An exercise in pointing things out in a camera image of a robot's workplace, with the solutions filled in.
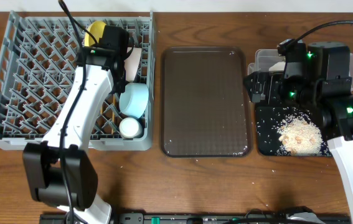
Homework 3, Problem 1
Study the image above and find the white bowl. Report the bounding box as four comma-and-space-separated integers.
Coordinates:
125, 47, 142, 82

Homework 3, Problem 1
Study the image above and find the white napkin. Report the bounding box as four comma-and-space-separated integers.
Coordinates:
268, 62, 286, 72

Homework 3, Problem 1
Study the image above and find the light blue bowl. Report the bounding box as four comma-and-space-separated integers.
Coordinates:
119, 83, 149, 119

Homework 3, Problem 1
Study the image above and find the yellow plate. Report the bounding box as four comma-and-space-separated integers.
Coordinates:
84, 21, 106, 47

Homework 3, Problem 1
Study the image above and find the small white cup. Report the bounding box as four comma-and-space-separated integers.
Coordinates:
119, 118, 143, 139

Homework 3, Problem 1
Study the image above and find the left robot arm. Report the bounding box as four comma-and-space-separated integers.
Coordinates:
22, 25, 131, 223

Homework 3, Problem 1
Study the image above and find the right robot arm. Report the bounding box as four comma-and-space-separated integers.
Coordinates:
243, 39, 353, 223

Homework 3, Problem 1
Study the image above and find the black waste tray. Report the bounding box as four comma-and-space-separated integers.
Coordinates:
255, 106, 331, 157

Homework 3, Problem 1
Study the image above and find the grey plastic dishwasher rack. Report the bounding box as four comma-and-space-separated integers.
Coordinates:
0, 11, 157, 151

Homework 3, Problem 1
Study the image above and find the clear plastic bin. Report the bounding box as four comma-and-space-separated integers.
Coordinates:
247, 49, 353, 91

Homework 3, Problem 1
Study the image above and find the food scraps pile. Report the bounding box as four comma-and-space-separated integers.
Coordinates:
276, 113, 324, 156

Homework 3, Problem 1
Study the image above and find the dark brown serving tray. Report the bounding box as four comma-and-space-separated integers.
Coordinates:
161, 47, 253, 158

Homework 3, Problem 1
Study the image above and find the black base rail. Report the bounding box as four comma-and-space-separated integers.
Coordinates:
39, 207, 352, 224

